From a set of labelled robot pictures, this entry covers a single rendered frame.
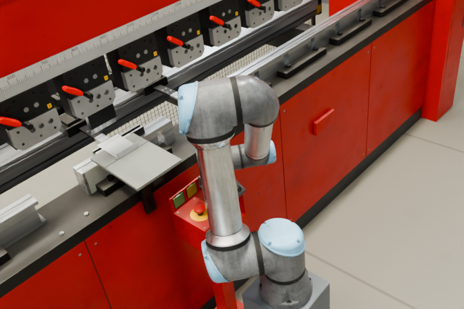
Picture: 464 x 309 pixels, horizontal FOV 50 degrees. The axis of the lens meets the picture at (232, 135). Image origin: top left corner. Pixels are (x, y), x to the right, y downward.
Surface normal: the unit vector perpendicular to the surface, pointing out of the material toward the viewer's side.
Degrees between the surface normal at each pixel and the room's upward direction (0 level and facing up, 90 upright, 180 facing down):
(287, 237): 8
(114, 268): 90
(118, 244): 90
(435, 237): 0
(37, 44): 90
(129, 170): 0
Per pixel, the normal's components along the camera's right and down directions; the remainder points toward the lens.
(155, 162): -0.11, -0.82
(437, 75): -0.69, 0.47
